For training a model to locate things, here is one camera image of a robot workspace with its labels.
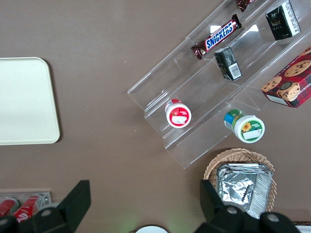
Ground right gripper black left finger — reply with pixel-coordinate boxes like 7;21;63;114
0;179;92;233

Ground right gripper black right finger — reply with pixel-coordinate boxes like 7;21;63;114
194;179;302;233

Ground small light wicker basket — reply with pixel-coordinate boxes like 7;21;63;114
203;148;277;213

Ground white rectangular snack tray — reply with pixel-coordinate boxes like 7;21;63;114
295;223;311;233

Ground cream plastic serving tray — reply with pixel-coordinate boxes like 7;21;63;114
0;57;61;146

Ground clear acrylic bottle rack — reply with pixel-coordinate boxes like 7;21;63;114
0;191;52;216

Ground silver foil wrapped packet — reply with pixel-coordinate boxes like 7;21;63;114
217;163;275;220

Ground red cola bottle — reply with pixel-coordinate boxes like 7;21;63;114
0;197;20;217
12;194;44;223

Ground green lid yogurt cup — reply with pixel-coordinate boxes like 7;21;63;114
224;109;265;144

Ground red lid yogurt cup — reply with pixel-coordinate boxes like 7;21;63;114
164;98;192;129

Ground clear acrylic tiered stand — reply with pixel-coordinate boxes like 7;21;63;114
127;0;311;170

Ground small black carton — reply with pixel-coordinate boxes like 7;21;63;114
214;47;243;82
264;0;301;41

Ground red plaid cookie box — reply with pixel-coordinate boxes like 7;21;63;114
260;46;311;109

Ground Snickers chocolate bar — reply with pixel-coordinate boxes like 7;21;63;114
190;14;243;61
235;0;257;13

